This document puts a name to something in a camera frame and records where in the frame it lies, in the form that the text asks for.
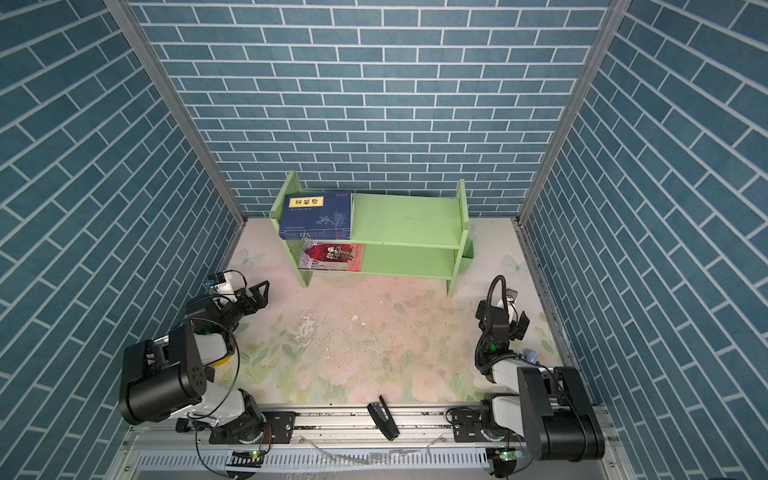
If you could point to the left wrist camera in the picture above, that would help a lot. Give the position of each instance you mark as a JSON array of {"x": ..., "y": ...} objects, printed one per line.
[{"x": 225, "y": 285}]

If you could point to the red Hamlet picture book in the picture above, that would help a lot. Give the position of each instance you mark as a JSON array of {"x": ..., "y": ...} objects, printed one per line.
[{"x": 329, "y": 256}]

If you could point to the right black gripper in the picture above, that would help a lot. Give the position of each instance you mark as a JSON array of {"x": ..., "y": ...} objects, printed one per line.
[{"x": 518, "y": 330}]

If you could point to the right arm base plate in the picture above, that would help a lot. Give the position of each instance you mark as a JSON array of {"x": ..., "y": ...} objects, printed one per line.
[{"x": 468, "y": 426}]

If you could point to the black stapler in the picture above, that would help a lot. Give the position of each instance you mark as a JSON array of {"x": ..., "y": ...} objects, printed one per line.
[{"x": 383, "y": 419}]

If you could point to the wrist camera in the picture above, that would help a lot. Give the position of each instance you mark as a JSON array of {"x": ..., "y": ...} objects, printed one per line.
[
  {"x": 225, "y": 285},
  {"x": 510, "y": 298}
]

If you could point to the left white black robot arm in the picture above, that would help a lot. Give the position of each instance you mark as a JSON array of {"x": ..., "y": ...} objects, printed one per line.
[{"x": 172, "y": 376}]

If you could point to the yellow pen cup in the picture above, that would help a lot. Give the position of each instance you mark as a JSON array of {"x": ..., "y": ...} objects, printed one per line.
[{"x": 222, "y": 362}]

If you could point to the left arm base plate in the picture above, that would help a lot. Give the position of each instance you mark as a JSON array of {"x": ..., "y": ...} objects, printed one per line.
[{"x": 272, "y": 427}]

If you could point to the green wooden two-tier shelf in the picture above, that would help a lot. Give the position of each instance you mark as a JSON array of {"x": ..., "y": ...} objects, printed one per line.
[{"x": 403, "y": 236}]

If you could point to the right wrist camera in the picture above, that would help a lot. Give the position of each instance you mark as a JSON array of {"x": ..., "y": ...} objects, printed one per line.
[{"x": 510, "y": 298}]

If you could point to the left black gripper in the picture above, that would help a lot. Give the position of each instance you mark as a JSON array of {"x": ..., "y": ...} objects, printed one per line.
[{"x": 257, "y": 303}]

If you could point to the small light blue object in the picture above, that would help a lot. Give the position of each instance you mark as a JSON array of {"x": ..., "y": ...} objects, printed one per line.
[{"x": 531, "y": 356}]

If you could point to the blue book yellow label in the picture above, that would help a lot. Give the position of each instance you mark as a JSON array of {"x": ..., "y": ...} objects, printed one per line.
[{"x": 315, "y": 236}]

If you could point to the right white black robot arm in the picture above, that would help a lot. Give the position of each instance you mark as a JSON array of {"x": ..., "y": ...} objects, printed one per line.
[{"x": 547, "y": 406}]

